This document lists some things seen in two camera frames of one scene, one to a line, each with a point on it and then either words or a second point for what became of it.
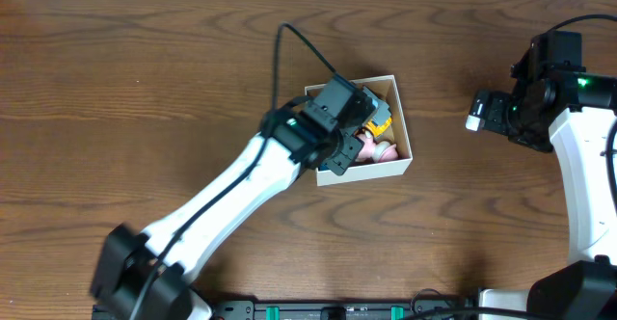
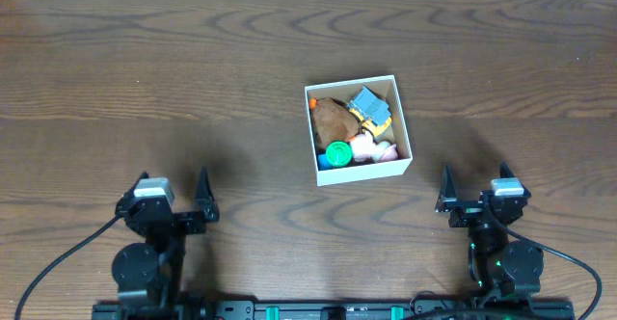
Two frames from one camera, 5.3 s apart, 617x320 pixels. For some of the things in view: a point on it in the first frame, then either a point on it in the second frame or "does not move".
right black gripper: (495, 120) to (469, 210)
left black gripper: (351, 148) to (180, 219)
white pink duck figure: (374, 151) does not move
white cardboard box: (396, 134) does not move
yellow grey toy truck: (381, 119) does not move
